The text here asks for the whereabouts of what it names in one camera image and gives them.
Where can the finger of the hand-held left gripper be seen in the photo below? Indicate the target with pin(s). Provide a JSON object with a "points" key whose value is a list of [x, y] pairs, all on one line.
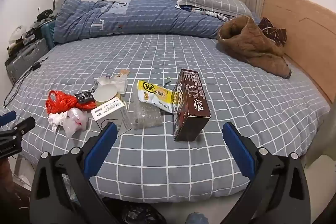
{"points": [[8, 118], [23, 124]]}

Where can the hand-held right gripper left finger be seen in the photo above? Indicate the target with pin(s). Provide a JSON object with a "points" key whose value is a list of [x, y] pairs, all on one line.
{"points": [[103, 140]]}

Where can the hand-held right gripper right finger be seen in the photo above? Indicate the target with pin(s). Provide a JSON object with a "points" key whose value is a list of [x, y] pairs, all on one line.
{"points": [[236, 142]]}

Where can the small white box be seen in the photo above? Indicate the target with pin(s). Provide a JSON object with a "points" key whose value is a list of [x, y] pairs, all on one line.
{"points": [[110, 111]]}

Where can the clear plastic bag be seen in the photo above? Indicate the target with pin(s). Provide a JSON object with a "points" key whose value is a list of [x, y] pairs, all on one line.
{"points": [[74, 121]]}

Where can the white tissue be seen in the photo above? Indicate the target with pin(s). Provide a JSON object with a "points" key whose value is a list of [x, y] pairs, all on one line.
{"points": [[59, 117]]}

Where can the red plastic bag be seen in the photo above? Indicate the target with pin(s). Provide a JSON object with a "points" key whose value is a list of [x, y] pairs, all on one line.
{"points": [[60, 103]]}

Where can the yellow paper cup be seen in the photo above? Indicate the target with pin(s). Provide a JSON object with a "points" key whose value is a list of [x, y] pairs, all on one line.
{"points": [[105, 94]]}

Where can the black snack packet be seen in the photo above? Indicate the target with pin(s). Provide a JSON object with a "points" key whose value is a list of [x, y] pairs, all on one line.
{"points": [[85, 96]]}

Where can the dark brown carton box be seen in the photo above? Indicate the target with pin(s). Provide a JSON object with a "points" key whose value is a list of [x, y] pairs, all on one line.
{"points": [[191, 108]]}

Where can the yellow white snack packet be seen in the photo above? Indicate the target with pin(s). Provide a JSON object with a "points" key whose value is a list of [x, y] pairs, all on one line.
{"points": [[152, 95]]}

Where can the black lined trash bin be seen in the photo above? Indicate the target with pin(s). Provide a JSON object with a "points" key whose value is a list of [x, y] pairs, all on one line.
{"points": [[136, 214]]}

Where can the grey checked bed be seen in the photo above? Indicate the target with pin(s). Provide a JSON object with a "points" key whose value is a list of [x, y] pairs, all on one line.
{"points": [[157, 161]]}

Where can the grey suitcase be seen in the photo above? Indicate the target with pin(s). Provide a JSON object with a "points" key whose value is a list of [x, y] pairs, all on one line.
{"points": [[26, 56]]}

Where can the beige furniture panel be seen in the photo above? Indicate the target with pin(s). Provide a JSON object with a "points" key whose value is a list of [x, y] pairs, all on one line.
{"points": [[319, 161]]}

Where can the blue slipper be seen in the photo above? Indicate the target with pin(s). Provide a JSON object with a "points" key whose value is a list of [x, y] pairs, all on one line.
{"points": [[197, 218]]}

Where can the white plastic item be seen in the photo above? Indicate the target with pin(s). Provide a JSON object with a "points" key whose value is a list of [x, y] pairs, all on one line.
{"points": [[17, 32]]}

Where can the small green scrap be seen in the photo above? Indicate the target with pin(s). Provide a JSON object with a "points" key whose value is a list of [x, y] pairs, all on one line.
{"points": [[167, 79]]}

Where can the teal suitcase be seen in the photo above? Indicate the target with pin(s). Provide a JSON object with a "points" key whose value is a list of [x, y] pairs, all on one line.
{"points": [[48, 32]]}

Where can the brown fleece coat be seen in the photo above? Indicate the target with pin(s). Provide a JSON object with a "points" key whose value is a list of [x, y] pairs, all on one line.
{"points": [[252, 45]]}

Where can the dark tangled items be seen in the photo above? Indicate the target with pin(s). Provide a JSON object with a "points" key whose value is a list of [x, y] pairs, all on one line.
{"points": [[46, 15]]}

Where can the brown patterned cushion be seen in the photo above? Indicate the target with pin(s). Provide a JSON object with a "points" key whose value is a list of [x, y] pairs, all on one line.
{"points": [[273, 31]]}

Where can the blue striped quilt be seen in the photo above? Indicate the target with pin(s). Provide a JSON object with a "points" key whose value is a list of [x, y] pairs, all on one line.
{"points": [[144, 16]]}

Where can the tan headboard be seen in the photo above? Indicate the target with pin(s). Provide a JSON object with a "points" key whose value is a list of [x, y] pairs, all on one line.
{"points": [[302, 29]]}

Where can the striped blue cloth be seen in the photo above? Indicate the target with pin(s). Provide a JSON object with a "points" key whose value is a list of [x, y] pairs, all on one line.
{"points": [[210, 13]]}

